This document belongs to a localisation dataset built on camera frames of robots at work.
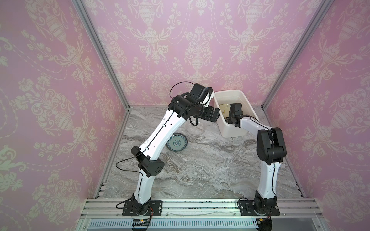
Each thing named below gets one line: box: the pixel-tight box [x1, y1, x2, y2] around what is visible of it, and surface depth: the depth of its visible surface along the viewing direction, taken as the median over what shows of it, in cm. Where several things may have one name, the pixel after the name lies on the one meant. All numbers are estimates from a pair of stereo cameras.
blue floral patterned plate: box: [166, 132, 188, 153], surface depth 102 cm
